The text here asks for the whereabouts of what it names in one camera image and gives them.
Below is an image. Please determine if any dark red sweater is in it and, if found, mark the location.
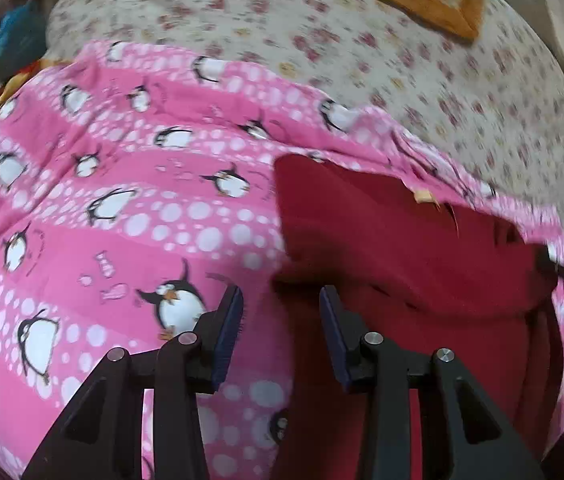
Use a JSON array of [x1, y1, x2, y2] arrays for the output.
[[272, 155, 564, 479]]

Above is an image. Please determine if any floral beige quilt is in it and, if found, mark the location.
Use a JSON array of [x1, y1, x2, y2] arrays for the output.
[[47, 0, 564, 205]]

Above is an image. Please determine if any pink penguin blanket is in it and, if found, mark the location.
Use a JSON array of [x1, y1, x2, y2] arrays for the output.
[[0, 41, 564, 479]]

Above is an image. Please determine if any blue plastic bag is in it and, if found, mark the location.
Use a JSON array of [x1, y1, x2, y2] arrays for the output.
[[0, 0, 47, 80]]

